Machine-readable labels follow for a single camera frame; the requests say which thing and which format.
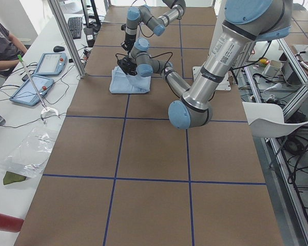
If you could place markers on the green cloth piece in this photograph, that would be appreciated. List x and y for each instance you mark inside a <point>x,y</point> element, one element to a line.
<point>10,178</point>

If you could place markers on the upper blue teach pendant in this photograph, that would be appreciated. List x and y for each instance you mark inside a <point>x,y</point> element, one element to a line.
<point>51,64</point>

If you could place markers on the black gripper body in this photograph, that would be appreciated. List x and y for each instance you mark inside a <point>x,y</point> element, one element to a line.
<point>128,41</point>
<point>128,67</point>

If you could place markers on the black keyboard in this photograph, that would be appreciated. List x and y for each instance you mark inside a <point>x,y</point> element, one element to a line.
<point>75,27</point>

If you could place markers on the white plastic chair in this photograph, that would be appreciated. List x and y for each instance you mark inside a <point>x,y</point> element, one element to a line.
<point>267,120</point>

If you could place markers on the red water bottle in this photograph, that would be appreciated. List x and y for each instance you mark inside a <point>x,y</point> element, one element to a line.
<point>10,223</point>

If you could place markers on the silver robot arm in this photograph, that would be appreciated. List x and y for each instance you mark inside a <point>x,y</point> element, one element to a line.
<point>142,14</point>
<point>245,21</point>

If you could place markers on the clear plastic bag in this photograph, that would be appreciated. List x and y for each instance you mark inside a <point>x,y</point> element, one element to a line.
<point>29,158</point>

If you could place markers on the black computer mouse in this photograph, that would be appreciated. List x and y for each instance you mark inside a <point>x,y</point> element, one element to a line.
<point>58,49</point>

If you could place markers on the blue teach pendant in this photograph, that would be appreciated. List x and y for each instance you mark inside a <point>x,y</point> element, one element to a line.
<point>51,64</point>
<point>26,94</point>

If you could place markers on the aluminium frame post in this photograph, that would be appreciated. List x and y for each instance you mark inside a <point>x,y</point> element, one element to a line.
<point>65,32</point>

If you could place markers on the light blue button-up shirt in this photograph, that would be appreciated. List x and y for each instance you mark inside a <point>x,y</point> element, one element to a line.
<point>128,84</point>

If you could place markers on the lower blue teach pendant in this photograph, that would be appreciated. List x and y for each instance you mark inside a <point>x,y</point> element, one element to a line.
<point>26,94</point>

